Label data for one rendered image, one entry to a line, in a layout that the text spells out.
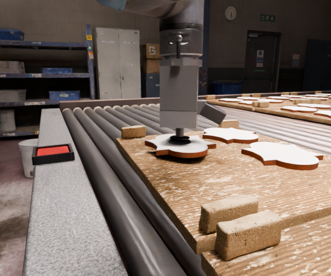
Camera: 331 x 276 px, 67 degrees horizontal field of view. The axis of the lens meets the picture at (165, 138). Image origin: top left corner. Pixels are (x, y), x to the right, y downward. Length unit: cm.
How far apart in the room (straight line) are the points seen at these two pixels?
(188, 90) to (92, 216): 24
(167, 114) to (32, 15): 522
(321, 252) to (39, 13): 550
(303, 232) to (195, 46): 31
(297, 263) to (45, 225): 26
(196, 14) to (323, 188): 31
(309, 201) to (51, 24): 538
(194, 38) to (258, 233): 31
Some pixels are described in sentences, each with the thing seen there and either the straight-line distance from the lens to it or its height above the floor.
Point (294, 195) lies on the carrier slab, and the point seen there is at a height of 94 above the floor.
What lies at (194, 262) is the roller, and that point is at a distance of 27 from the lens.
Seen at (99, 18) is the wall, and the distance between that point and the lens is 559.
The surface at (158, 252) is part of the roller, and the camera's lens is 26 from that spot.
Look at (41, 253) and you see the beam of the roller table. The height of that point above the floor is 92.
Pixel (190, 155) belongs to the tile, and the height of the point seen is 95.
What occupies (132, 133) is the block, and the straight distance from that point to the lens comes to 60.
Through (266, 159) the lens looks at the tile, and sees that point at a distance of 45.
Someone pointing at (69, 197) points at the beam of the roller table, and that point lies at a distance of 39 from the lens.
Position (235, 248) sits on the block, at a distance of 23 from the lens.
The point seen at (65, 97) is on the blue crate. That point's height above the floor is 69.
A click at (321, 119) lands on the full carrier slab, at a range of 103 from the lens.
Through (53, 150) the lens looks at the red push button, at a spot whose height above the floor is 93.
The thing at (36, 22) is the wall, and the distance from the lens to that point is 555.
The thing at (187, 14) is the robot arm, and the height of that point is 117.
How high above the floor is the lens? 108
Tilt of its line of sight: 14 degrees down
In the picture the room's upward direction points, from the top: straight up
